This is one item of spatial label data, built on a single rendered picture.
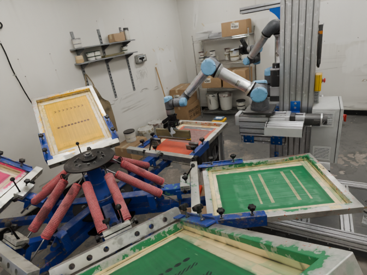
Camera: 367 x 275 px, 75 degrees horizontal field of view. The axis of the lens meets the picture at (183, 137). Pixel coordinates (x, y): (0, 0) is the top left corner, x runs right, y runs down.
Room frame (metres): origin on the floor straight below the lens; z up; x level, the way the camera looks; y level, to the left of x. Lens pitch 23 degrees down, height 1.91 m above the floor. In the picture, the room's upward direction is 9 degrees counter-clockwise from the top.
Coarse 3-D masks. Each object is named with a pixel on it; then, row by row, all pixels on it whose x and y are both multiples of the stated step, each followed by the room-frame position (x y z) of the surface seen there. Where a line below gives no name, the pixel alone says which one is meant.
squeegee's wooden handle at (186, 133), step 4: (156, 128) 2.10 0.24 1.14; (160, 128) 2.08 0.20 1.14; (156, 132) 2.09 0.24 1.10; (160, 132) 2.06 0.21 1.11; (164, 132) 2.04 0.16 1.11; (168, 132) 2.01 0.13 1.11; (176, 132) 1.96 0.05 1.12; (180, 132) 1.94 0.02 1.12; (184, 132) 1.92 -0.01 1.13; (188, 132) 1.90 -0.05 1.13; (176, 136) 1.97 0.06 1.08; (180, 136) 1.95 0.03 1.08; (184, 136) 1.92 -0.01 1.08; (188, 136) 1.90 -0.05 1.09
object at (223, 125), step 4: (180, 120) 2.64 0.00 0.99; (184, 120) 2.62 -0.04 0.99; (188, 120) 2.59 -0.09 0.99; (180, 124) 2.57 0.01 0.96; (196, 124) 2.50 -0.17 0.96; (200, 124) 2.47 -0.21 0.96; (204, 124) 2.44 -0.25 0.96; (208, 124) 2.41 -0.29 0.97; (212, 124) 2.38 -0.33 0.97; (216, 124) 2.36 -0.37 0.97; (220, 124) 2.33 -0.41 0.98; (224, 124) 2.28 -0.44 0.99; (220, 128) 2.20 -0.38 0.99; (224, 128) 2.26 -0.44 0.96; (216, 132) 2.12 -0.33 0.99; (220, 132) 2.16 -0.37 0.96; (212, 136) 2.03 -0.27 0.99; (216, 136) 2.09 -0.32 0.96; (212, 140) 2.01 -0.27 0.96
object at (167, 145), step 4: (180, 128) 2.47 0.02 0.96; (192, 132) 2.30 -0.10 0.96; (164, 140) 2.21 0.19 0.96; (168, 140) 2.19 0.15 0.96; (172, 140) 2.18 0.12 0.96; (176, 140) 2.16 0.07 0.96; (180, 140) 2.14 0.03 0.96; (160, 144) 2.13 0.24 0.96; (164, 144) 2.12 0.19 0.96; (168, 144) 2.10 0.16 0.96; (172, 144) 2.09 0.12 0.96; (176, 144) 2.07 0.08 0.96; (156, 148) 2.05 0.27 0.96; (160, 148) 2.03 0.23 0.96; (164, 148) 2.02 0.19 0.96; (168, 148) 2.00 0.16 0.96; (172, 148) 1.99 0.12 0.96
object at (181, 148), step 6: (198, 132) 2.27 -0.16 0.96; (204, 132) 2.25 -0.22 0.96; (210, 132) 2.22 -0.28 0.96; (192, 138) 2.15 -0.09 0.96; (198, 138) 2.12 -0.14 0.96; (204, 138) 2.10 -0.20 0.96; (180, 144) 2.06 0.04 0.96; (186, 144) 2.03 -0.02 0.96; (198, 144) 1.99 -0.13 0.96; (174, 150) 1.95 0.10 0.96; (180, 150) 1.93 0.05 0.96; (186, 150) 1.91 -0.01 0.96
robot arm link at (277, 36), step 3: (279, 30) 2.27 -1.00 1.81; (276, 33) 2.30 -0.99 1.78; (279, 33) 2.29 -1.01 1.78; (276, 36) 2.32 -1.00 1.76; (279, 36) 2.30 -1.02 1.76; (276, 39) 2.32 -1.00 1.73; (279, 39) 2.30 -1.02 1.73; (276, 42) 2.32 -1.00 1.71; (279, 42) 2.30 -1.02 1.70; (276, 45) 2.32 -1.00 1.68; (279, 45) 2.30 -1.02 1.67; (276, 48) 2.32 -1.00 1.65; (279, 48) 2.30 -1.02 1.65; (276, 51) 2.32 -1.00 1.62; (279, 51) 2.30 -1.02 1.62; (276, 54) 2.32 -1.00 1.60; (279, 54) 2.30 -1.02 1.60; (276, 57) 2.32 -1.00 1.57; (279, 57) 2.30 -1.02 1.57; (276, 60) 2.32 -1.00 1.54; (279, 60) 2.30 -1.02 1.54
